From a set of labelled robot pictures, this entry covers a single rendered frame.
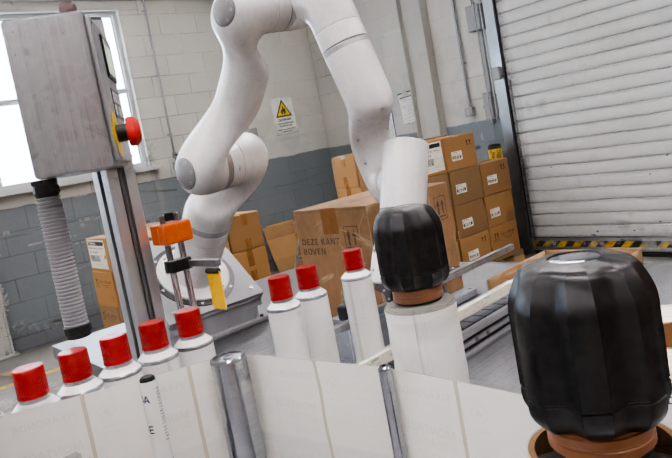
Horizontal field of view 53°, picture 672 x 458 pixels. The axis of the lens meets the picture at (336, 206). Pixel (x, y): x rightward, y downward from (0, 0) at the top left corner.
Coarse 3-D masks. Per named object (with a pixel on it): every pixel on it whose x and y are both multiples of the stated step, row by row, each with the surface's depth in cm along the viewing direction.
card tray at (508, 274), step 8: (624, 248) 170; (632, 248) 168; (640, 248) 167; (536, 256) 181; (640, 256) 166; (520, 264) 175; (504, 272) 170; (512, 272) 172; (488, 280) 164; (496, 280) 167; (504, 280) 169; (488, 288) 164
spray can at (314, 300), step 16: (304, 272) 103; (304, 288) 103; (320, 288) 104; (304, 304) 103; (320, 304) 103; (304, 320) 103; (320, 320) 103; (320, 336) 103; (320, 352) 103; (336, 352) 105
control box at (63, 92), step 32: (32, 32) 80; (64, 32) 80; (96, 32) 86; (32, 64) 80; (64, 64) 80; (96, 64) 82; (32, 96) 80; (64, 96) 81; (96, 96) 81; (32, 128) 80; (64, 128) 81; (96, 128) 82; (32, 160) 80; (64, 160) 81; (96, 160) 82; (128, 160) 93
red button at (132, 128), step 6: (126, 120) 84; (132, 120) 84; (120, 126) 85; (126, 126) 84; (132, 126) 84; (138, 126) 85; (120, 132) 84; (126, 132) 85; (132, 132) 84; (138, 132) 85; (120, 138) 85; (126, 138) 85; (132, 138) 84; (138, 138) 85; (132, 144) 85; (138, 144) 86
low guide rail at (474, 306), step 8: (512, 280) 141; (496, 288) 137; (504, 288) 138; (488, 296) 133; (496, 296) 135; (472, 304) 129; (480, 304) 131; (488, 304) 133; (464, 312) 127; (472, 312) 129; (384, 352) 110; (368, 360) 108; (376, 360) 109; (384, 360) 110
